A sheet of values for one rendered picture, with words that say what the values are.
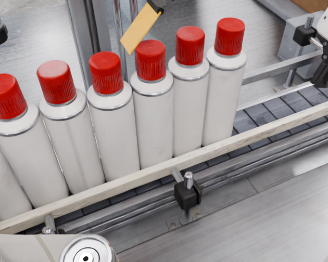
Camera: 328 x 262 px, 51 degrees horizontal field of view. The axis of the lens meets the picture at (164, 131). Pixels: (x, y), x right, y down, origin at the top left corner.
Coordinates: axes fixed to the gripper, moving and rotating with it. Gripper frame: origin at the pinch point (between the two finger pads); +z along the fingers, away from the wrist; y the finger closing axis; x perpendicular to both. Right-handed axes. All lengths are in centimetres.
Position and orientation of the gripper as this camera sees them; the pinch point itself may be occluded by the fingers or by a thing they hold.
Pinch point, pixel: (325, 75)
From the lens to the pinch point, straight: 62.6
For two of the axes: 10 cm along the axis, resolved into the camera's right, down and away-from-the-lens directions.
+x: 8.6, -0.6, 5.1
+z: -3.0, 7.4, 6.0
